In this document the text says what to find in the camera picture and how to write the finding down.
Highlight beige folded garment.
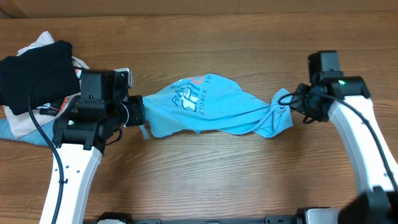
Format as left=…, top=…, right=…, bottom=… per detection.
left=3, top=31, right=78, bottom=139

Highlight black folded garment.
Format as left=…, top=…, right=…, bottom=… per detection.
left=1, top=40, right=80, bottom=115

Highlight light blue printed t-shirt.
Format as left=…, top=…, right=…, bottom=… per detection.
left=143, top=73, right=293, bottom=138

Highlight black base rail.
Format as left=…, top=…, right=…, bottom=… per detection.
left=92, top=212, right=305, bottom=224

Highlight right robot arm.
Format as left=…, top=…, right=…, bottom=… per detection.
left=289, top=50, right=397, bottom=224

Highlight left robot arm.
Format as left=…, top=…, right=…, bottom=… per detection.
left=40, top=68, right=146, bottom=223

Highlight blue denim jeans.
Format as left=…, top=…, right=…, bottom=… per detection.
left=1, top=118, right=54, bottom=146

